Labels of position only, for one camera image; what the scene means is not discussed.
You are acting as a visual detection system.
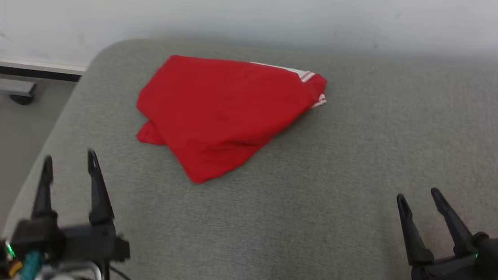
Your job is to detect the red white-trimmed basketball jersey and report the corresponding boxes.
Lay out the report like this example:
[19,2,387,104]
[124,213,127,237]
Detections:
[129,41,335,189]

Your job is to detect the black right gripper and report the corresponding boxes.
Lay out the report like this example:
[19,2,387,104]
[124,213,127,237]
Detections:
[396,182,498,280]

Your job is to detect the white and black wall baseboard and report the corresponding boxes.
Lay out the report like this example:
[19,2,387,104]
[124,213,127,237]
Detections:
[0,50,89,89]

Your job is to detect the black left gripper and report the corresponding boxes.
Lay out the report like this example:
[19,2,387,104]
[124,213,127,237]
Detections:
[0,147,133,280]

